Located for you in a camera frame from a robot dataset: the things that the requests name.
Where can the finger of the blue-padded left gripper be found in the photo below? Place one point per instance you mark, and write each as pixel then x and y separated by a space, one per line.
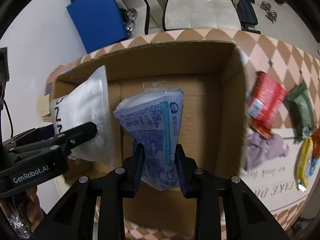
pixel 36 140

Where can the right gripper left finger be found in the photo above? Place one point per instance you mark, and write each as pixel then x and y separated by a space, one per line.
pixel 72 217

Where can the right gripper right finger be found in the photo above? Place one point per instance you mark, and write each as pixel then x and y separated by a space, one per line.
pixel 246 217

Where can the white vacuum pack pouch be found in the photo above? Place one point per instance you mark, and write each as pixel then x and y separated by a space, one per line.
pixel 88 102

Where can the grey purple cloth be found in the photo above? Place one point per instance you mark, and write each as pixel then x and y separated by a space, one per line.
pixel 259 149

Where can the yellow silver glitter pouch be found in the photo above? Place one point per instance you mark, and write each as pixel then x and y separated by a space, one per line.
pixel 304 164

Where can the blue wet wipes pack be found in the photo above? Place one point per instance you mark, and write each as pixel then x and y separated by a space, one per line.
pixel 153 119

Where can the orange snack bag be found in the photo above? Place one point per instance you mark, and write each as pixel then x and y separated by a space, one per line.
pixel 316 144

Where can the light blue stick packet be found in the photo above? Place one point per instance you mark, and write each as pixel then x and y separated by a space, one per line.
pixel 313 166

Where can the person's left hand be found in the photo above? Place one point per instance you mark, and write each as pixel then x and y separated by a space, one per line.
pixel 23 212

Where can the open cardboard box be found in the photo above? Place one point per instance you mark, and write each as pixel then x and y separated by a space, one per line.
pixel 213 127

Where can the red snack packet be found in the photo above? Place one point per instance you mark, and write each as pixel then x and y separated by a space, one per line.
pixel 267 96

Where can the green snack packet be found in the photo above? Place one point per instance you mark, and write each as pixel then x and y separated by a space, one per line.
pixel 300 109

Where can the chrome dumbbell plates by bench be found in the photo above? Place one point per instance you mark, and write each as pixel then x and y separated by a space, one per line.
pixel 129 17

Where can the checkered orange tablecloth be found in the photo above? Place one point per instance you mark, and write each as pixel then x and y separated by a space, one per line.
pixel 274 182

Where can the chrome dumbbell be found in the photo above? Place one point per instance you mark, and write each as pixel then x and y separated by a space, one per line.
pixel 270 14

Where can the white padded chair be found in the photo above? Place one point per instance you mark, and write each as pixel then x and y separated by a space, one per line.
pixel 199 14

